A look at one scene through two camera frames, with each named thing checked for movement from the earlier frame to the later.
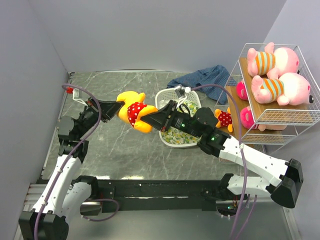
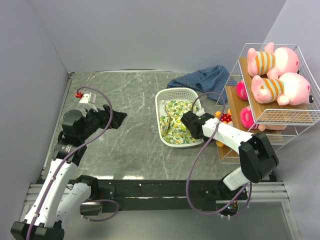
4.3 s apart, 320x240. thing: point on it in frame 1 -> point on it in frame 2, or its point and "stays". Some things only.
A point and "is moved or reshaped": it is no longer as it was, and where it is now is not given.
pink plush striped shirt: x=274 y=62 stays
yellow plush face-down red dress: x=134 y=108 is moved or reshaped
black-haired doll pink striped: x=241 y=90 stays
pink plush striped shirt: x=291 y=88 stays
